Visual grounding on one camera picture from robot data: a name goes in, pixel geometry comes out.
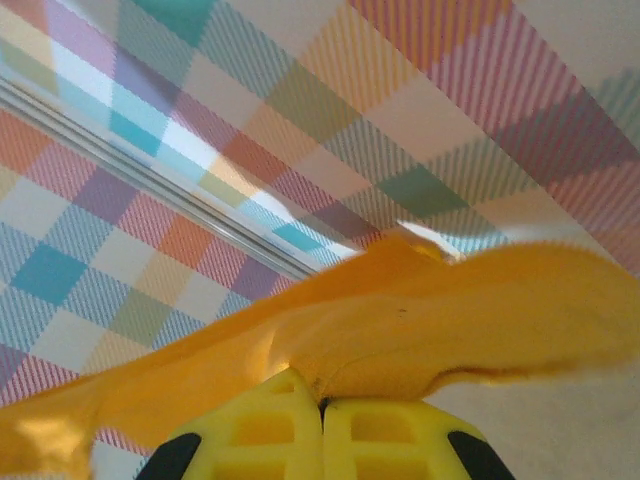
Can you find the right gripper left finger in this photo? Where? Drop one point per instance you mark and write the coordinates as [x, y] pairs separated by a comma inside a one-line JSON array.
[[250, 440]]

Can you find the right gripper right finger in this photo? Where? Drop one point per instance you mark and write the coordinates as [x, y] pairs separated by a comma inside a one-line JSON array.
[[400, 440]]

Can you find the yellow t-shirt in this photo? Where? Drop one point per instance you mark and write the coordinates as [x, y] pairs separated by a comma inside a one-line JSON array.
[[400, 325]]

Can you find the aluminium frame post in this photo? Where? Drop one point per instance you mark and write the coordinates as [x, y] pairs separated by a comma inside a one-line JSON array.
[[150, 180]]

